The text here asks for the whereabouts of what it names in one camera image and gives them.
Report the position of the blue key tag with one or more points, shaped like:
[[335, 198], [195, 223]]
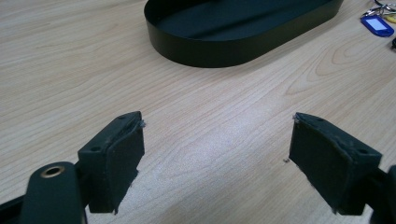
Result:
[[376, 25]]

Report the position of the black oval tray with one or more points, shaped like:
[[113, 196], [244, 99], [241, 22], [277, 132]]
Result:
[[236, 31]]

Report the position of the yellow key tag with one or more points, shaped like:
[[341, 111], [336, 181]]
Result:
[[391, 18]]

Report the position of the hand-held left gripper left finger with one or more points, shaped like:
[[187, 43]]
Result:
[[115, 161]]

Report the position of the small black object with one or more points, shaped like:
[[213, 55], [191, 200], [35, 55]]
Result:
[[394, 43]]

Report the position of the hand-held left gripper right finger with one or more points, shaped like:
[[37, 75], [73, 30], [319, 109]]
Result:
[[330, 165]]

